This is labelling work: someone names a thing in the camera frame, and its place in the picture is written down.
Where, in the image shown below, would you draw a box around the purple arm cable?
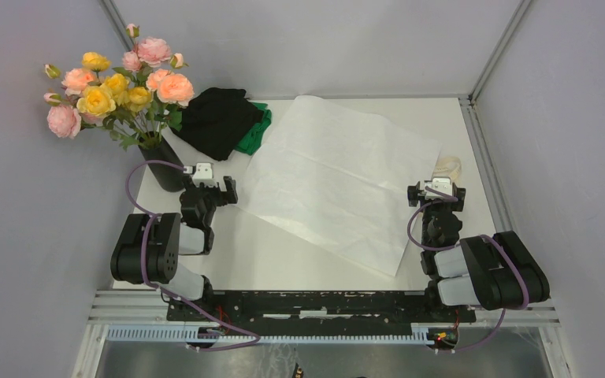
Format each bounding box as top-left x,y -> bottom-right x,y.
406,185 -> 531,354
124,159 -> 264,353

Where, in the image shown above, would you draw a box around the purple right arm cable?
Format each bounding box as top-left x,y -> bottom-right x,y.
406,185 -> 531,354

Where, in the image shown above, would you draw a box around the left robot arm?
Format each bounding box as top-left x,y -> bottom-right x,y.
109,176 -> 238,321

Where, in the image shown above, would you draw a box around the yellow rose stem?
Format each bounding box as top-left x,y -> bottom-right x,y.
76,51 -> 154,149

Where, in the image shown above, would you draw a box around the pink roses in vase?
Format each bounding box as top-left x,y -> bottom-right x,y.
44,92 -> 109,139

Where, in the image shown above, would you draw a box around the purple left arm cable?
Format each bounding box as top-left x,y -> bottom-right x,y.
124,159 -> 264,353

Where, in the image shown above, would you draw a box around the white paper bouquet wrap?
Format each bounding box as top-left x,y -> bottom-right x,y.
237,95 -> 441,276

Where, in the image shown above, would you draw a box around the green cloth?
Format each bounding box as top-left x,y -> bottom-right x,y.
234,102 -> 272,156

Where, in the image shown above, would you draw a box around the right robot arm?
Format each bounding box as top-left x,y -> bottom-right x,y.
407,177 -> 550,321

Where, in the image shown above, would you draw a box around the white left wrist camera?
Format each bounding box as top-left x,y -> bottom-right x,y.
183,162 -> 218,188

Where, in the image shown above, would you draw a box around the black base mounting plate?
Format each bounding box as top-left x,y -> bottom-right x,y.
196,291 -> 476,336

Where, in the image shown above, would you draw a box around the pink rose stem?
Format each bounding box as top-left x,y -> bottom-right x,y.
122,24 -> 173,73

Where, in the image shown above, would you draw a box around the black cylindrical vase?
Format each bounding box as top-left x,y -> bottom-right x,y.
138,133 -> 187,193

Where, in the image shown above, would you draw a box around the white slotted cable duct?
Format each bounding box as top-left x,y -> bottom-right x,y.
105,325 -> 436,346

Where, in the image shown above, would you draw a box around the cream printed ribbon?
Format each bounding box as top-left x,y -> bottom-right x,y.
432,156 -> 462,182

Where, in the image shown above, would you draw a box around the black cloth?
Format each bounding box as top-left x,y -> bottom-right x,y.
173,87 -> 264,161

